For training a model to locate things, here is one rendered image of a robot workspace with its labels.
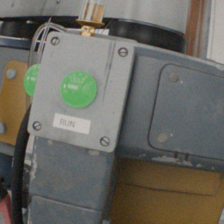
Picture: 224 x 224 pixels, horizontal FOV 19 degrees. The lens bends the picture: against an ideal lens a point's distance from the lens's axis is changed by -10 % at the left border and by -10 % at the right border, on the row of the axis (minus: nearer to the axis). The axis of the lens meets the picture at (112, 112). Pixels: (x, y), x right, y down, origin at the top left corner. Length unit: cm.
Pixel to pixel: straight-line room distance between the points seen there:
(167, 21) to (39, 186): 24
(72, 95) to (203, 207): 42
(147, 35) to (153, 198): 27
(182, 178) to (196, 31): 33
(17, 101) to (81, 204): 41
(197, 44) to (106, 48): 56
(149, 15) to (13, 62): 34
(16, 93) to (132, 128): 42
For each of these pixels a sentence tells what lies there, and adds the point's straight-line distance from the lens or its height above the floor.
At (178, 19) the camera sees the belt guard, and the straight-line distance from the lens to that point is 77.
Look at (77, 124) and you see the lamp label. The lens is 59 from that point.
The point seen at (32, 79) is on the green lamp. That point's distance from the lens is 61.
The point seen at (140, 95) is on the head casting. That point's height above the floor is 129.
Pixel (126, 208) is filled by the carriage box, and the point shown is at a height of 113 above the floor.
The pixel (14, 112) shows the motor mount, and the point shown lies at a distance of 104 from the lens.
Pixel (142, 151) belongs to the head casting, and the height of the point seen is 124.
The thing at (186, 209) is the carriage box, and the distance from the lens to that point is 95.
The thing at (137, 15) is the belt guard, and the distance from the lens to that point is 76.
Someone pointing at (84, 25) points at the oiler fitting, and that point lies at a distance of 67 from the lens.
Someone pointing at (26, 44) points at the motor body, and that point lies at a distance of 108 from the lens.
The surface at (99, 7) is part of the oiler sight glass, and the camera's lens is 67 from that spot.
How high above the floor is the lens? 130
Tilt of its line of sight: 3 degrees down
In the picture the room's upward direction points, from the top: 11 degrees clockwise
